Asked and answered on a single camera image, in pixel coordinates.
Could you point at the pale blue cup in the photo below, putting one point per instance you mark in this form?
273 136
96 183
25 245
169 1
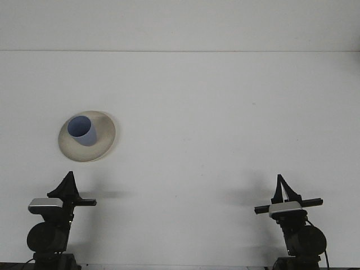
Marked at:
87 139

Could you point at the pale round plate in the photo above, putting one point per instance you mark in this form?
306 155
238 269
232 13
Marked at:
105 132

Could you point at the grey camera box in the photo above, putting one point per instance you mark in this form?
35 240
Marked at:
284 209
45 204

